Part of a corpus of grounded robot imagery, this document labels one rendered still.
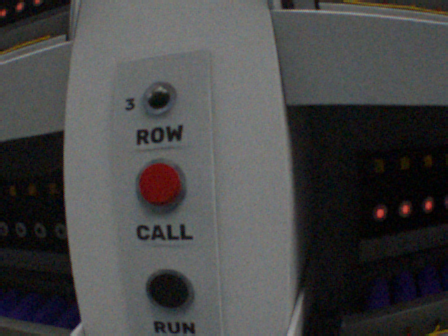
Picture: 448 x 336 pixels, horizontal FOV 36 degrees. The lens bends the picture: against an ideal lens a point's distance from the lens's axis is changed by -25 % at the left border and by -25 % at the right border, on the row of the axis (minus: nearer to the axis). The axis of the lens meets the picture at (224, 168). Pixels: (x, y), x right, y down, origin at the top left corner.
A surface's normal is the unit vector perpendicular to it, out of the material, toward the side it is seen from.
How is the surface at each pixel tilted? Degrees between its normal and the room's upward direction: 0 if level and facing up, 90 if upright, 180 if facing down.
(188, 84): 90
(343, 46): 109
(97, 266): 90
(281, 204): 90
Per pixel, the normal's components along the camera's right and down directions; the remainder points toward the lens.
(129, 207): -0.16, -0.15
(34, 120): -0.14, 0.18
